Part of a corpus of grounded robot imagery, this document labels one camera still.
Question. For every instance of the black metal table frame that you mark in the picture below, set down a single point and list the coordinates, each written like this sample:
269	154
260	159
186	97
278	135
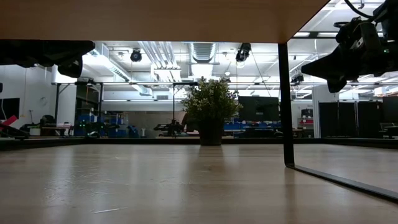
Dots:
124	140

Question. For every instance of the black room divider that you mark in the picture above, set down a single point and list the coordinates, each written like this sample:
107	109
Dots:
357	118

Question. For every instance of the black device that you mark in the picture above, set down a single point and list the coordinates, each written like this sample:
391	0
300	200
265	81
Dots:
14	132

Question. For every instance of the black monitor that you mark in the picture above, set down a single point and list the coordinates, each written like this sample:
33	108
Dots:
258	109

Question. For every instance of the wooden shelf with black legs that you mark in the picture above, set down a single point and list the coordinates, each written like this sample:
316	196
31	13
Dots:
140	18

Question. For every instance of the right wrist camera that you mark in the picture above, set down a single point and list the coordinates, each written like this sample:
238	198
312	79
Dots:
354	34

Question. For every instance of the green potted plant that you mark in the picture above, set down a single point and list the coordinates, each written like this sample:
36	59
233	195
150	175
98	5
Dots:
211	99

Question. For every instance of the black ceiling spotlight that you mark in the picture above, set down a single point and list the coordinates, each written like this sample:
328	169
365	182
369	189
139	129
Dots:
242	54
136	56

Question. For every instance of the silver ventilation duct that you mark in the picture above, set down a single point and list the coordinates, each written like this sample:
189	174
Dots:
202	51

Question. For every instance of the black wall screen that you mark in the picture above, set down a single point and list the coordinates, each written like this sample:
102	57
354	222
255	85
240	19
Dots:
9	109

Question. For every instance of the red object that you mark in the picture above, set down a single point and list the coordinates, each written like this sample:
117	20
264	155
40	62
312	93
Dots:
12	119

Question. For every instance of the black office chair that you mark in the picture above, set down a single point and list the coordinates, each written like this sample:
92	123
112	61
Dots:
387	127

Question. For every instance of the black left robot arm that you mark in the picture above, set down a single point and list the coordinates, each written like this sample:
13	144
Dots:
46	53

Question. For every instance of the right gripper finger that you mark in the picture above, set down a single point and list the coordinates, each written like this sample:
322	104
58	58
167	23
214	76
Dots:
337	84
329	68

